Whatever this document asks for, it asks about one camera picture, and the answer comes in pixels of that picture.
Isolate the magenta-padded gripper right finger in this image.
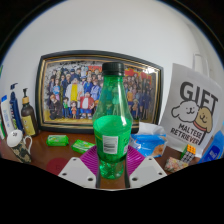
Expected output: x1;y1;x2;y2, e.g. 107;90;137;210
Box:
124;144;168;190

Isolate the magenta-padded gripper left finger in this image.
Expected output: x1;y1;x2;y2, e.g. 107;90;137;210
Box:
58;144;102;190

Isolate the green plastic drink bottle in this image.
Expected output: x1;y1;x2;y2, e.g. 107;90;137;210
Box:
92;62;134;181

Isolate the green wrapped soap bar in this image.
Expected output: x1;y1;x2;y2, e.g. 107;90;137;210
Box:
45;134;70;148
71;138;97;154

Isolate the small floral patterned packet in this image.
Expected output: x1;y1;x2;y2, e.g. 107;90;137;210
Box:
163;156;189;174

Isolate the blue tissue pack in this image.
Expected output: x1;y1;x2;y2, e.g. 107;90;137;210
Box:
129;121;169;158

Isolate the colourful puzzle cube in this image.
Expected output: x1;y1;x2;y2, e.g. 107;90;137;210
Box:
179;143;197;164

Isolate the camouflage mug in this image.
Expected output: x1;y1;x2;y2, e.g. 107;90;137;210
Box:
6;129;34;164

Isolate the brown pump bottle yellow label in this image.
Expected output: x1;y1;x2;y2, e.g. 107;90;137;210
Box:
20;87;40;138

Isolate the blue refill pouch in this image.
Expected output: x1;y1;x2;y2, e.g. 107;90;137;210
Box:
199;128;224;164

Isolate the white paper gift bag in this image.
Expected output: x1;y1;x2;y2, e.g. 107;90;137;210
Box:
159;53;224;158

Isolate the black-framed cartoon group picture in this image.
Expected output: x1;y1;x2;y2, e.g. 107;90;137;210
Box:
34;49;164;134

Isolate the dark blue pump bottle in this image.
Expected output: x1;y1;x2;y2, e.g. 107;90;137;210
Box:
9;82;24;132

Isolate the white bottle blue cap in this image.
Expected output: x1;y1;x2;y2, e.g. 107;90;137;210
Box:
0;94;16;136

